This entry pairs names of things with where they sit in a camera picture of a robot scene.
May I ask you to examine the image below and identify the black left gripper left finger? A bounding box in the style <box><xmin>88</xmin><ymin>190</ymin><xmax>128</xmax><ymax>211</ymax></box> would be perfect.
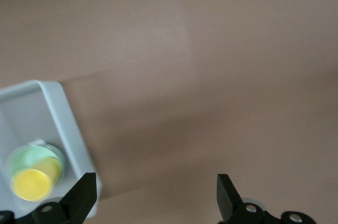
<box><xmin>0</xmin><ymin>172</ymin><xmax>97</xmax><ymax>224</ymax></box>

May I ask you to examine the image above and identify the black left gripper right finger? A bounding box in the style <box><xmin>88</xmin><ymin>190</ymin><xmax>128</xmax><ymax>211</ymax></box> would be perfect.
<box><xmin>216</xmin><ymin>173</ymin><xmax>318</xmax><ymax>224</ymax></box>

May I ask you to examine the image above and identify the yellow cup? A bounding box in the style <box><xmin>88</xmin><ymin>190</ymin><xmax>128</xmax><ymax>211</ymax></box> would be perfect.
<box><xmin>11</xmin><ymin>156</ymin><xmax>63</xmax><ymax>203</ymax></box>

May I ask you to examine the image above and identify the green bowl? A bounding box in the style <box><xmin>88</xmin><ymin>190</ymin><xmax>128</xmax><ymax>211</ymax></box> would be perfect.
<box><xmin>7</xmin><ymin>143</ymin><xmax>65</xmax><ymax>191</ymax></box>

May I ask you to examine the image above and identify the translucent plastic bin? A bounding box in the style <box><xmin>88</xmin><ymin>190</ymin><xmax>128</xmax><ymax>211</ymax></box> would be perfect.
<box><xmin>0</xmin><ymin>79</ymin><xmax>103</xmax><ymax>220</ymax></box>

